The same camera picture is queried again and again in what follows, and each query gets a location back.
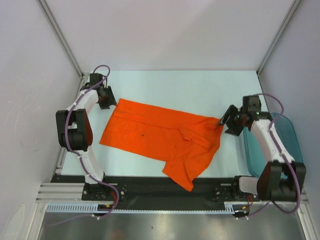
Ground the right aluminium frame post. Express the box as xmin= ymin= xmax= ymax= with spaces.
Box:
xmin=256 ymin=0 xmax=304 ymax=78

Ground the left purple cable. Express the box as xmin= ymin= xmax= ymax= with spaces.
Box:
xmin=47 ymin=64 xmax=120 ymax=227

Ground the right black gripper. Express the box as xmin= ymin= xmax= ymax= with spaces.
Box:
xmin=215 ymin=104 xmax=247 ymax=137

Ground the teal plastic bin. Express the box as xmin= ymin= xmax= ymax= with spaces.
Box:
xmin=242 ymin=115 xmax=303 ymax=178

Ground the left aluminium frame post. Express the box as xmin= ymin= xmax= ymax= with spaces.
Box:
xmin=36 ymin=0 xmax=84 ymax=78

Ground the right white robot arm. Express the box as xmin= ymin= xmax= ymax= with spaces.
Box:
xmin=217 ymin=94 xmax=306 ymax=203

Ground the aluminium front rail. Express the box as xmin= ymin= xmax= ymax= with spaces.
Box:
xmin=36 ymin=183 xmax=84 ymax=203

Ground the orange t-shirt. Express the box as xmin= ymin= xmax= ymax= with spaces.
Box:
xmin=99 ymin=98 xmax=223 ymax=192

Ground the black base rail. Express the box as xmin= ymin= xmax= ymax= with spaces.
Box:
xmin=51 ymin=175 xmax=258 ymax=210

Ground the aluminium frame post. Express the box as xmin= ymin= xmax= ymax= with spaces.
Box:
xmin=256 ymin=0 xmax=304 ymax=78
xmin=36 ymin=0 xmax=84 ymax=78

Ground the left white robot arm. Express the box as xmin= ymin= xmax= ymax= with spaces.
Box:
xmin=55 ymin=72 xmax=118 ymax=201

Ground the white cable duct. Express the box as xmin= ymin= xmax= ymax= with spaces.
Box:
xmin=45 ymin=202 xmax=250 ymax=215

